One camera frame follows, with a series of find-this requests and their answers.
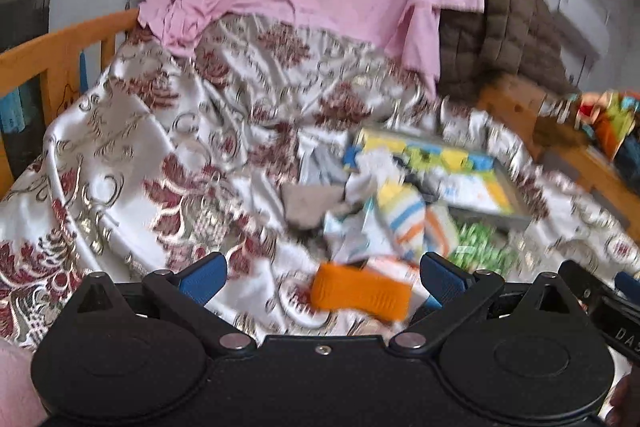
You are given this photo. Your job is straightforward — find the wooden bed rail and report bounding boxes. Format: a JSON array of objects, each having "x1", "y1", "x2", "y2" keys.
[{"x1": 0, "y1": 8, "x2": 142, "y2": 202}]

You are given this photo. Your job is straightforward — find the pink garment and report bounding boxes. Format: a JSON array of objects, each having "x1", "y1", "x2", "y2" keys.
[{"x1": 0, "y1": 338, "x2": 49, "y2": 427}]

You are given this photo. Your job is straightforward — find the beige cloth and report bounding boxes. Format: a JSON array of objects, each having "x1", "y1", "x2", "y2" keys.
[{"x1": 279, "y1": 183, "x2": 347, "y2": 234}]

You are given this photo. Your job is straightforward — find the grey shallow box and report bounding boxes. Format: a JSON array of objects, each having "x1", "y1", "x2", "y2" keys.
[{"x1": 350, "y1": 126, "x2": 535, "y2": 234}]

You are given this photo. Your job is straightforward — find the orange sock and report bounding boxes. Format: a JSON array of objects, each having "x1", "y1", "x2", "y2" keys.
[{"x1": 310, "y1": 261, "x2": 414, "y2": 324}]

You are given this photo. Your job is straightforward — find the floral satin bedspread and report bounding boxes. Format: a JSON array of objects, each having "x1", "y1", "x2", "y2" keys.
[{"x1": 0, "y1": 13, "x2": 640, "y2": 354}]

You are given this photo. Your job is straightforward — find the colourful cloth pile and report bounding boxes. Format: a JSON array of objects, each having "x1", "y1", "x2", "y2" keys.
[{"x1": 576, "y1": 90, "x2": 640, "y2": 178}]

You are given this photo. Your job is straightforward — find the grey face mask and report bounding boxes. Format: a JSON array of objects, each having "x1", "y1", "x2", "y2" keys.
[{"x1": 297, "y1": 141, "x2": 352, "y2": 188}]

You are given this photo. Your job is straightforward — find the white printed garment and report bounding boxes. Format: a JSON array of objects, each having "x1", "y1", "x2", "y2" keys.
[{"x1": 441, "y1": 178, "x2": 502, "y2": 212}]

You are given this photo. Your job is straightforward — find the white air conditioner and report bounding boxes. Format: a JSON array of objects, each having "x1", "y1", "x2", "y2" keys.
[{"x1": 541, "y1": 0, "x2": 615, "y2": 58}]

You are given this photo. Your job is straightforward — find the brown quilted blanket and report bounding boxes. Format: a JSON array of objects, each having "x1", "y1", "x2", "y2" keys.
[{"x1": 436, "y1": 0, "x2": 582, "y2": 98}]

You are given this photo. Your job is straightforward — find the yellow cartoon print cloth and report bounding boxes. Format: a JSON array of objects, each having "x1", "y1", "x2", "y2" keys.
[{"x1": 350, "y1": 129, "x2": 517, "y2": 216}]

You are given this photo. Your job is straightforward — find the striped sock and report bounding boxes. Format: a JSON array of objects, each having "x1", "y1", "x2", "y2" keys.
[{"x1": 374, "y1": 181, "x2": 460, "y2": 259}]

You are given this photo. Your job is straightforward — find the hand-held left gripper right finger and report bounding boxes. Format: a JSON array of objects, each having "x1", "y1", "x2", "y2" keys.
[{"x1": 389, "y1": 252, "x2": 581, "y2": 355}]

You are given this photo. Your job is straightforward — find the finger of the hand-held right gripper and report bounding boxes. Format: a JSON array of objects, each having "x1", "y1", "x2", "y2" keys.
[
  {"x1": 614, "y1": 271, "x2": 640, "y2": 296},
  {"x1": 559, "y1": 259, "x2": 621, "y2": 309}
]

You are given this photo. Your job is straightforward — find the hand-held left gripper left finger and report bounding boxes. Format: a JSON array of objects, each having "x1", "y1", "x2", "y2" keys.
[{"x1": 75, "y1": 252, "x2": 256, "y2": 355}]

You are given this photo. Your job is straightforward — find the brown printed bag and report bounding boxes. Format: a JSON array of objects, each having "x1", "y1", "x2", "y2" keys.
[{"x1": 531, "y1": 98, "x2": 590, "y2": 148}]

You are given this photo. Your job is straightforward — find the green patterned cloth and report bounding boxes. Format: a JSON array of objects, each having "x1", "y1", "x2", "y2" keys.
[{"x1": 446, "y1": 221, "x2": 522, "y2": 282}]

